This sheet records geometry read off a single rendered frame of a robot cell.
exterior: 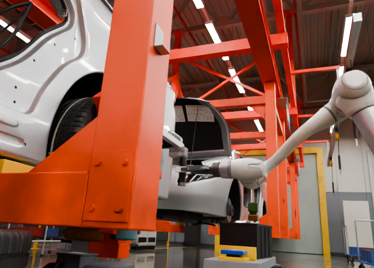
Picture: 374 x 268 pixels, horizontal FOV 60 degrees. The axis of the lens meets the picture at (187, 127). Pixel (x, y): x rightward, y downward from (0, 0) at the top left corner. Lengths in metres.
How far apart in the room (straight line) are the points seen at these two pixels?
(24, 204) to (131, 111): 0.44
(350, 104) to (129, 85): 0.89
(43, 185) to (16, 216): 0.12
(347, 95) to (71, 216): 1.11
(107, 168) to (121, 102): 0.21
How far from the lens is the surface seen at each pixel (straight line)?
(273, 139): 5.22
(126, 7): 1.21
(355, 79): 1.46
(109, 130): 1.01
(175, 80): 8.91
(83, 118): 1.48
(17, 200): 1.17
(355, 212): 12.95
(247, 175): 1.56
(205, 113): 4.91
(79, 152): 1.07
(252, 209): 1.43
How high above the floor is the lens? 0.52
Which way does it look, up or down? 18 degrees up
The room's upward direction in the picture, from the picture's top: 3 degrees clockwise
